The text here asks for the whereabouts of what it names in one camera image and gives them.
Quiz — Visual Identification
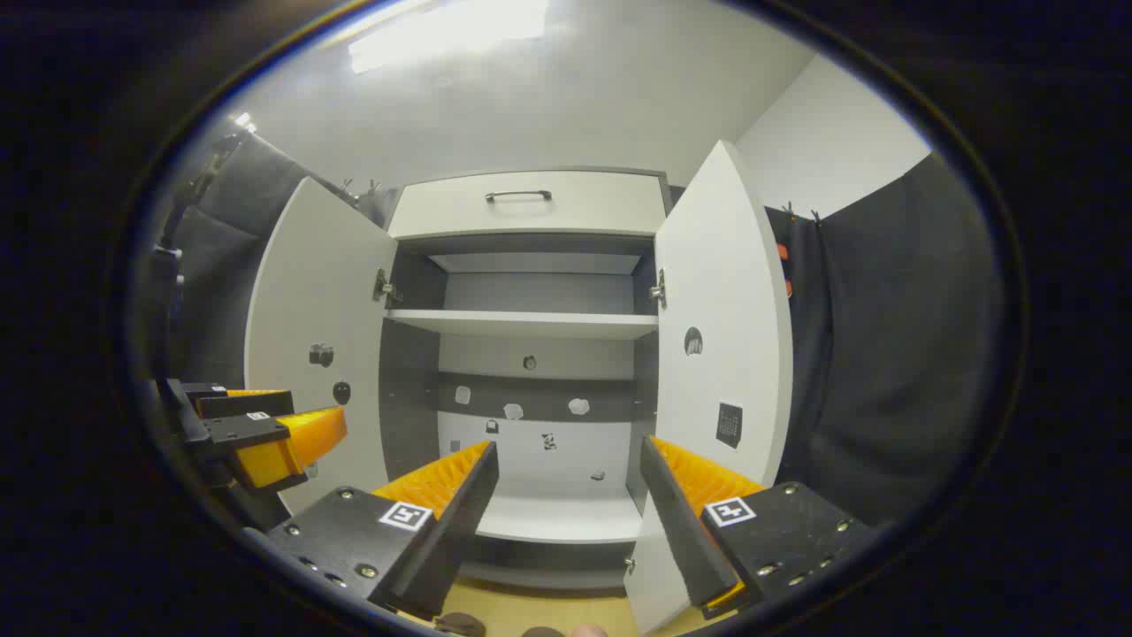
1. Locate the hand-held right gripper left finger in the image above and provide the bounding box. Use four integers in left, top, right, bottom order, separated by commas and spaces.
265, 440, 501, 622

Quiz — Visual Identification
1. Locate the white cabinet door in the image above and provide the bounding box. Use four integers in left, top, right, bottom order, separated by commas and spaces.
623, 140, 794, 636
245, 177, 399, 518

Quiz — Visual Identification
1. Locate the rectangular ceiling light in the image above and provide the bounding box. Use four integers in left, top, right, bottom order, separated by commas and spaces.
349, 0, 549, 73

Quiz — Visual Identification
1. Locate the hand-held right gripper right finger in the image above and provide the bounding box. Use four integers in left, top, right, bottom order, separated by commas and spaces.
639, 434, 876, 620

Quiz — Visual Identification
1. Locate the white cabinet shelf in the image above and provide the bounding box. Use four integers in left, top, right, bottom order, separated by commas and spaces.
385, 309, 660, 341
478, 494, 645, 545

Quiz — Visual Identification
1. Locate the white and grey shoe cabinet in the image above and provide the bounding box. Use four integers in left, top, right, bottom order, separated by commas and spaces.
379, 166, 673, 592

